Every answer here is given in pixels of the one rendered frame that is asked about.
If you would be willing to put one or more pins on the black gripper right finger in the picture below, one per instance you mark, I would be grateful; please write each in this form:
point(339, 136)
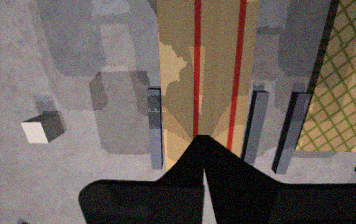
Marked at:
point(241, 194)

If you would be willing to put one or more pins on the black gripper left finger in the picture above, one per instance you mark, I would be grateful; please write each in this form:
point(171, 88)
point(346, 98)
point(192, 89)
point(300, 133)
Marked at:
point(175, 198)

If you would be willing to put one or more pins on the tan strip with green crosshatch pattern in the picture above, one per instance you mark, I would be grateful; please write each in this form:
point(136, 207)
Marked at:
point(329, 123)

